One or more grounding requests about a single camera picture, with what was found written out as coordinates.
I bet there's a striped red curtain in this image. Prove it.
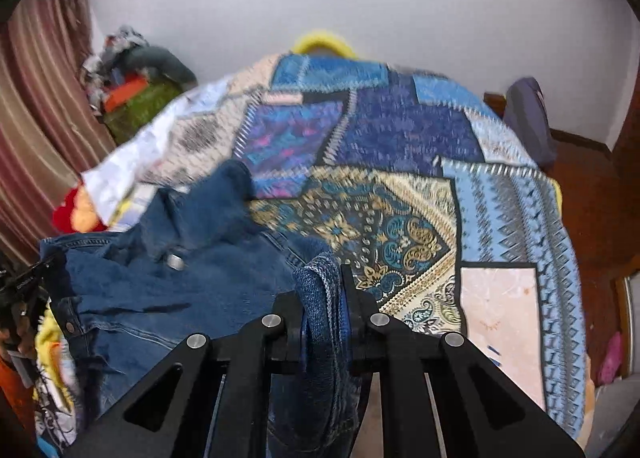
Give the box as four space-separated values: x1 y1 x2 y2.
1 0 115 265

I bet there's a yellow headboard edge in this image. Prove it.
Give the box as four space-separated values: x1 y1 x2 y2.
292 30 358 59

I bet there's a purple grey garment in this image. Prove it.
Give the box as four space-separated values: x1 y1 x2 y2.
503 76 558 169

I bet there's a blue patchwork bedspread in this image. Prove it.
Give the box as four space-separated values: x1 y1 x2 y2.
110 54 593 441

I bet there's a blue denim jacket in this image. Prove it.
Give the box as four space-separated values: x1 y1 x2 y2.
40 160 359 457

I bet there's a red plush toy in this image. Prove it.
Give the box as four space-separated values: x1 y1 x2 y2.
52 184 107 233

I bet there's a pink slipper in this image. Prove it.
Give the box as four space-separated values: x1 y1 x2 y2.
597 331 624 386

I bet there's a pile of mixed clothes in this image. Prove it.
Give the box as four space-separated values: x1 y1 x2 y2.
80 25 149 117

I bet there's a white shirt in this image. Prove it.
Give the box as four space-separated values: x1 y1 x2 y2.
81 75 231 225

